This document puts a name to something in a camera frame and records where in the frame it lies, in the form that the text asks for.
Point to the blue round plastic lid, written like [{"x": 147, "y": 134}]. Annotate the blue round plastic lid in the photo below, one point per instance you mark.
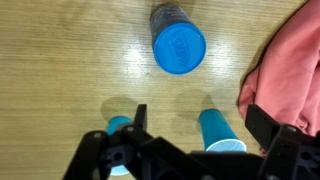
[{"x": 180, "y": 48}]

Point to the peanut butter jar blue label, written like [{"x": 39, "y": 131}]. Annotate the peanut butter jar blue label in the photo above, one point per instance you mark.
[{"x": 166, "y": 15}]

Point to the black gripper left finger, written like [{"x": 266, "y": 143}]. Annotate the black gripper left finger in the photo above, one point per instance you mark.
[{"x": 100, "y": 156}]

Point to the orange crumpled cloth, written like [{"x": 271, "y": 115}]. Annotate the orange crumpled cloth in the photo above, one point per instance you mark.
[{"x": 290, "y": 66}]

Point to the blue plastic cup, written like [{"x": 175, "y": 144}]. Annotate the blue plastic cup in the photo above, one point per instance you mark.
[
  {"x": 216, "y": 128},
  {"x": 115, "y": 123}
]

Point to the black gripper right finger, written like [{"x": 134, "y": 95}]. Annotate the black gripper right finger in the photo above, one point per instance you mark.
[{"x": 293, "y": 153}]

